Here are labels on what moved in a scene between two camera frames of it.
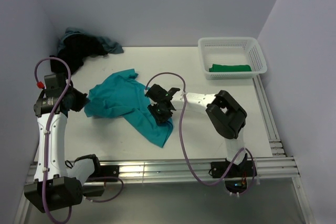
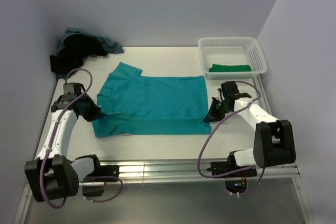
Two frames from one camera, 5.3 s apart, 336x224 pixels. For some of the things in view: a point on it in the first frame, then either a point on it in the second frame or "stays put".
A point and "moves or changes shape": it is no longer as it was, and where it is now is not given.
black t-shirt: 74,50 stays put
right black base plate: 245,169 stays put
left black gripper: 82,100 to 95,114
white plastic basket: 230,58 stays put
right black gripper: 158,118 to 212,116
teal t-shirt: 122,95 moves or changes shape
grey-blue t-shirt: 111,46 stays put
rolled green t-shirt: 221,68 stays put
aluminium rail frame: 279,164 stays put
